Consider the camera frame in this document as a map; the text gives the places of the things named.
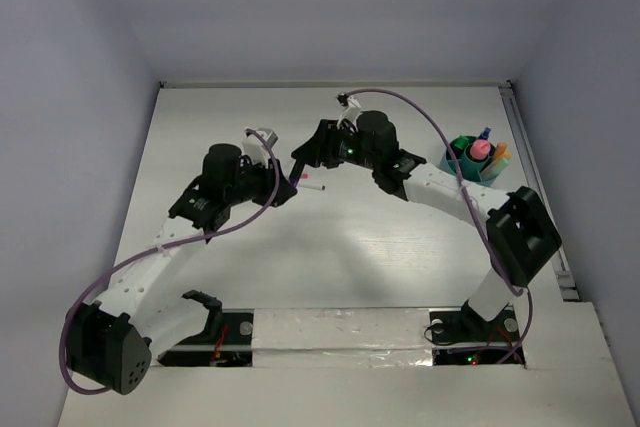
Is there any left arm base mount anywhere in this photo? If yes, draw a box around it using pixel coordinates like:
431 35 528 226
158 290 254 368

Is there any silver foil tape strip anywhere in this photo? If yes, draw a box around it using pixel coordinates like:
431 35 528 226
251 308 433 369

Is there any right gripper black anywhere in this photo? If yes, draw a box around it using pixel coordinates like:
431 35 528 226
290 119 379 170

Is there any green cap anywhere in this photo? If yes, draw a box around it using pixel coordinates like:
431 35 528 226
481 158 510 181

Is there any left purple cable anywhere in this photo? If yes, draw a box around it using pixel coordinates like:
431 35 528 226
58 130 281 394

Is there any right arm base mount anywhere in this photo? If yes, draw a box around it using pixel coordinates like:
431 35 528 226
423 305 525 366

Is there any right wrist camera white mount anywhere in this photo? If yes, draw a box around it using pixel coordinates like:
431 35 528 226
336 93 362 127

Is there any blue marker in container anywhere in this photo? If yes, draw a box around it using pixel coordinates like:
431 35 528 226
477 127 491 143

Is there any orange highlighter cap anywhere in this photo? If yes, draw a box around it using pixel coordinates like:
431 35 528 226
494 143 508 160

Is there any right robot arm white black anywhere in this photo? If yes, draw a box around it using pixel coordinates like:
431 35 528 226
291 111 562 339

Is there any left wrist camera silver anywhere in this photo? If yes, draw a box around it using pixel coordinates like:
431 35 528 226
242 128 278 162

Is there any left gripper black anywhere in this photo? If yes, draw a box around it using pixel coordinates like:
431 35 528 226
225 154 295 208

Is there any purple banded white marker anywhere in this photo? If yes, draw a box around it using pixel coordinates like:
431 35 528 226
297 183 326 191

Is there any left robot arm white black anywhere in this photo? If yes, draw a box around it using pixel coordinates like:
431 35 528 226
58 130 296 395

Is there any pink cap in container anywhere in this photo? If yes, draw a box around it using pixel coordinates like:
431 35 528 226
469 139 491 162

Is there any teal round divided container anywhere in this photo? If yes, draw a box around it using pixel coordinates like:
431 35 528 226
439 135 499 186

